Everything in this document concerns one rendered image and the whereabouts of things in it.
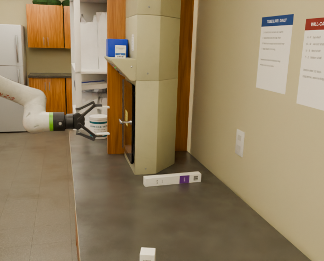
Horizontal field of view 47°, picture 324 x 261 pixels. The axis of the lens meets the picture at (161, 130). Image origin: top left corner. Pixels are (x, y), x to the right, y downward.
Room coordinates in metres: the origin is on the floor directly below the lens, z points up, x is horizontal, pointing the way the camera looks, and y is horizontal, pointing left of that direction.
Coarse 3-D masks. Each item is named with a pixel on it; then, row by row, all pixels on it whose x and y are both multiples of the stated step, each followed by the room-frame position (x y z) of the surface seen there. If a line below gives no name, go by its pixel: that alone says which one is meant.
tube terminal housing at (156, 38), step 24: (144, 24) 1.75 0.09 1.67; (168, 24) 1.84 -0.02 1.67; (144, 48) 1.75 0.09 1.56; (168, 48) 1.85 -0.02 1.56; (144, 72) 1.75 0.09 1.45; (168, 72) 1.85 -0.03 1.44; (144, 96) 1.75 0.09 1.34; (168, 96) 1.86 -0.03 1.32; (144, 120) 1.75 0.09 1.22; (168, 120) 1.87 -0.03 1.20; (144, 144) 1.75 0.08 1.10; (168, 144) 1.88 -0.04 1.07; (144, 168) 1.75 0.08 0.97
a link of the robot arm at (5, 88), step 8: (0, 80) 1.66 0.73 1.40; (8, 80) 1.70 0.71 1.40; (0, 88) 1.65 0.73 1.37; (8, 88) 1.68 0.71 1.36; (16, 88) 1.70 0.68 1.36; (24, 88) 1.74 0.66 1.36; (32, 88) 1.78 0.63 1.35; (0, 96) 1.68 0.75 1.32; (8, 96) 1.69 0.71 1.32; (16, 96) 1.70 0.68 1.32; (24, 96) 1.73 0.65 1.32; (32, 96) 1.75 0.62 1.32; (40, 96) 1.78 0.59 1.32; (24, 104) 1.74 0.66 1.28; (40, 104) 1.75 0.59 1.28
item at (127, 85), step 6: (126, 84) 1.92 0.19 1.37; (132, 84) 1.76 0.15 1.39; (126, 90) 1.91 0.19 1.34; (132, 90) 1.75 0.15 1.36; (126, 96) 1.91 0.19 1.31; (132, 96) 1.74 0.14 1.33; (126, 102) 1.91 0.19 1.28; (132, 102) 1.74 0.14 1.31; (126, 108) 1.91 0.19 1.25; (132, 108) 1.74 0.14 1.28; (132, 114) 1.74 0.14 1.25; (132, 120) 1.75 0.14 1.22; (126, 126) 1.90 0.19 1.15; (132, 126) 1.75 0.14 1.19; (126, 132) 1.90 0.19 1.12; (132, 132) 1.75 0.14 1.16; (126, 138) 1.90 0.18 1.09; (132, 138) 1.75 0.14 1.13; (126, 144) 1.90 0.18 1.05; (132, 144) 1.75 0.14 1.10; (126, 150) 1.89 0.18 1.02; (132, 150) 1.75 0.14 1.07; (132, 156) 1.75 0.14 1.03; (132, 162) 1.75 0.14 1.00
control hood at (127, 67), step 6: (108, 60) 1.86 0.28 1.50; (114, 60) 1.71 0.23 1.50; (120, 60) 1.72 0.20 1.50; (126, 60) 1.73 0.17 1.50; (132, 60) 1.74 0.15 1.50; (120, 66) 1.72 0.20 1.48; (126, 66) 1.73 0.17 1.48; (132, 66) 1.74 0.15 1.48; (126, 72) 1.73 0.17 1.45; (132, 72) 1.74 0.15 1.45; (132, 78) 1.74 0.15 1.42
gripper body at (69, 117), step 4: (68, 116) 1.74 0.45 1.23; (72, 116) 1.75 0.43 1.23; (76, 116) 1.77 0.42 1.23; (68, 120) 1.73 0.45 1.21; (72, 120) 1.74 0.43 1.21; (76, 120) 1.76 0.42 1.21; (80, 120) 1.77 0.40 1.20; (84, 120) 1.78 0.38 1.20; (68, 124) 1.73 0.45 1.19; (72, 124) 1.73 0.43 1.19; (76, 124) 1.76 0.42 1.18; (84, 124) 1.78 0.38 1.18; (68, 128) 1.75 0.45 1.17; (72, 128) 1.75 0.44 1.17; (76, 128) 1.76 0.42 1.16
